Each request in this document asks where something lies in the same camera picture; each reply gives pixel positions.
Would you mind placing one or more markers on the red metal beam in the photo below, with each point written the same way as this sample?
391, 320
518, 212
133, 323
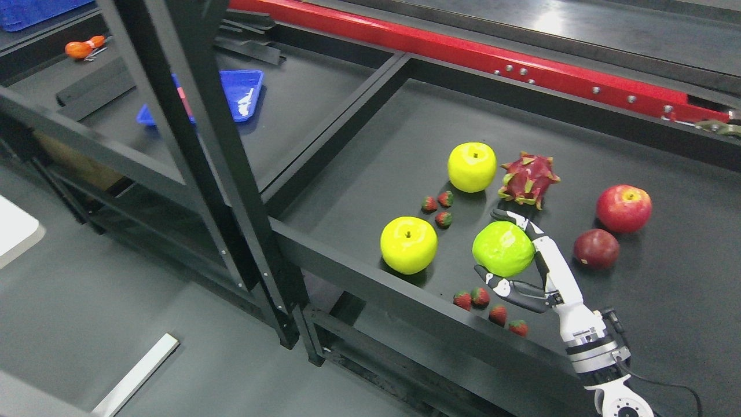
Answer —
644, 98

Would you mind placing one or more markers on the orange toy on shelf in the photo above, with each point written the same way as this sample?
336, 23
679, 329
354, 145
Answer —
85, 50

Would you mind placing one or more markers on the strawberry upper bottom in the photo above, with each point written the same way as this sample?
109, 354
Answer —
443, 219

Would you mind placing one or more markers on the red apple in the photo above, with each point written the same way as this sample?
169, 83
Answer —
624, 208

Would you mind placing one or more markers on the blue plastic tray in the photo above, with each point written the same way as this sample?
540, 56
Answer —
241, 87

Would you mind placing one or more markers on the yellow apple upper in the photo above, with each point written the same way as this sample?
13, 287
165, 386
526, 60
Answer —
472, 166

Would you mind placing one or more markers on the white centre table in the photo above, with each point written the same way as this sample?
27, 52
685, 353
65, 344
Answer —
20, 231

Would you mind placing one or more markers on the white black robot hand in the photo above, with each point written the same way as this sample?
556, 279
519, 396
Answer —
578, 325

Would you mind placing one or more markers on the dark red pomegranate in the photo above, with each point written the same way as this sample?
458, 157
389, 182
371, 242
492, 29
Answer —
596, 249

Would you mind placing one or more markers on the strawberry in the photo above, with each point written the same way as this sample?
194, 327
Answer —
429, 205
518, 327
480, 298
446, 199
443, 219
463, 300
498, 315

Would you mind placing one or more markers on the yellow apple lower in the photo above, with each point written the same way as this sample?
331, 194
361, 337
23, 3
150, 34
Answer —
408, 244

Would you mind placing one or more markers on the strawberry upper right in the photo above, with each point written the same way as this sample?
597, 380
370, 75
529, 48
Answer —
446, 199

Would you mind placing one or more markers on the dragon fruit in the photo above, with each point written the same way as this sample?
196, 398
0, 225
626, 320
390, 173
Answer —
527, 179

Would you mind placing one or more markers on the strawberry upper left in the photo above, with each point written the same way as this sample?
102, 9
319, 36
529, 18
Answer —
429, 205

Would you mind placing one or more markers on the yellow apple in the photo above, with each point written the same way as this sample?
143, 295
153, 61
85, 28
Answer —
472, 166
408, 244

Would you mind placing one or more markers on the green apple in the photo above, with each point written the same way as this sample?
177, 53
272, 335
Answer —
503, 249

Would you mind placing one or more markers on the blue storage bin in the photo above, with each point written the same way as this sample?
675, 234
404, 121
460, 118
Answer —
18, 15

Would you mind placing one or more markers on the black metal shelf rack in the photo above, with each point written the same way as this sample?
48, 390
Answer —
349, 135

